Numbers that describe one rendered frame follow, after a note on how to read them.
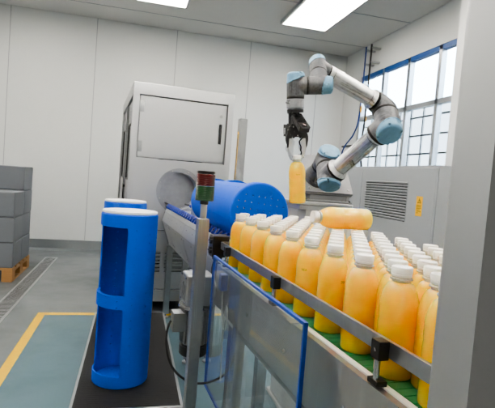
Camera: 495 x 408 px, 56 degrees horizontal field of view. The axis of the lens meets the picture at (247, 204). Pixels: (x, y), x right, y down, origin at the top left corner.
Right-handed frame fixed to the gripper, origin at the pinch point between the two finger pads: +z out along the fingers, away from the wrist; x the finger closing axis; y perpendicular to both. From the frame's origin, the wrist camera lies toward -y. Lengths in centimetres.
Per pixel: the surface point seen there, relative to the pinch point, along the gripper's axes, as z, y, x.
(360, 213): 15, -52, -1
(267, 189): 14.9, 11.6, 9.5
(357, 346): 32, -105, 29
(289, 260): 24, -67, 29
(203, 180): 5, -35, 47
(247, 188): 14.0, 11.3, 18.7
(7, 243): 102, 325, 187
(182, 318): 60, -15, 53
